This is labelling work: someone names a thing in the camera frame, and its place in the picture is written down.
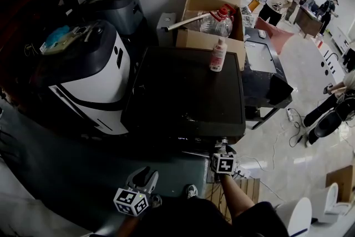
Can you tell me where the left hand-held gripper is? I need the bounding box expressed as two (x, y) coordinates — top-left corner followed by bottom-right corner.
(113, 167), (159, 216)

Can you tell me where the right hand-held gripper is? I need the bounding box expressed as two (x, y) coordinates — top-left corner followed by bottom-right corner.
(212, 143), (237, 174)

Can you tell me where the black cabinet appliance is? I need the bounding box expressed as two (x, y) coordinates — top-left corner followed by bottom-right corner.
(121, 46), (247, 159)

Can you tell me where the person's left forearm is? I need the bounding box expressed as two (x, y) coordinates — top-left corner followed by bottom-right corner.
(118, 214), (140, 234)

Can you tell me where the person's right forearm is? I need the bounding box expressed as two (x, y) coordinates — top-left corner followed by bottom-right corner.
(220, 173), (256, 219)

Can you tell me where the wooden slatted platform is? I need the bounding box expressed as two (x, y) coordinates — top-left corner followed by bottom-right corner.
(210, 177), (261, 223)

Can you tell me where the person's right shoe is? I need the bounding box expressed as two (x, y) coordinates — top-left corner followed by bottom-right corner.
(185, 184), (199, 200)

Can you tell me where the dark green carpet platform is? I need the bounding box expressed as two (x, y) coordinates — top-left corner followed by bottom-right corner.
(0, 97), (211, 234)

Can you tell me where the person's black clothing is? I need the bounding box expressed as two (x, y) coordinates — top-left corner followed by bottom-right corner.
(91, 198), (290, 237)

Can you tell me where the black angular panel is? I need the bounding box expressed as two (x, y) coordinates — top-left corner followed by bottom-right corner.
(266, 74), (294, 107)

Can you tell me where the black table with sink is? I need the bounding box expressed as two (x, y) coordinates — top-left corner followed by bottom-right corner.
(241, 27), (294, 130)

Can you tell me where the white and pink bottle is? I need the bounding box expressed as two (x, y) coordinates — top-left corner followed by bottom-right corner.
(209, 38), (228, 72)

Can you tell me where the white rounded toilet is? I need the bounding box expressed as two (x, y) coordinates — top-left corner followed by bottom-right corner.
(277, 196), (313, 237)

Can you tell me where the black round seat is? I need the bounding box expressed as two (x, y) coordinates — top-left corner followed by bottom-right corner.
(315, 112), (345, 139)

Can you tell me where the white and black robot appliance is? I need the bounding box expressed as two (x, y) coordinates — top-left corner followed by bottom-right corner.
(35, 19), (131, 137)

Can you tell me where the white open toilet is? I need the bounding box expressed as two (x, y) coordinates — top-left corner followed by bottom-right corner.
(313, 182), (351, 224)

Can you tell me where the brown cardboard box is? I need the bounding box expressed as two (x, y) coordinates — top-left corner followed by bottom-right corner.
(326, 165), (355, 203)

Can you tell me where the clear jug with red cap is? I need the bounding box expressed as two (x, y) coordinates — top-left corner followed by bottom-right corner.
(200, 4), (236, 38)

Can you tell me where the silver metal tube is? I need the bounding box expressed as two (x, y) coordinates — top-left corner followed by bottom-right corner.
(168, 15), (213, 32)

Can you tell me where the small grey box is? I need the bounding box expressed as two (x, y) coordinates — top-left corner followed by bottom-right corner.
(156, 12), (178, 47)

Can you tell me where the white counter with black marks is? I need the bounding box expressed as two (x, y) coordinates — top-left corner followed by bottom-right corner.
(310, 41), (348, 84)

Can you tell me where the brown wooden desk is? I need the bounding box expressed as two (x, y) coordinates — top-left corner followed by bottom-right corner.
(293, 5), (324, 38)

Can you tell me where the low white cabinet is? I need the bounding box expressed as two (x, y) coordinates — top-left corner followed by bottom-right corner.
(331, 27), (351, 51)

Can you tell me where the blue cloth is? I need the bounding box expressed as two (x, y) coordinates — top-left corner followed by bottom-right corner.
(45, 25), (73, 47)

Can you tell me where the dark grey robot appliance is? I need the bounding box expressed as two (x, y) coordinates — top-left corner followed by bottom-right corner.
(80, 0), (148, 37)

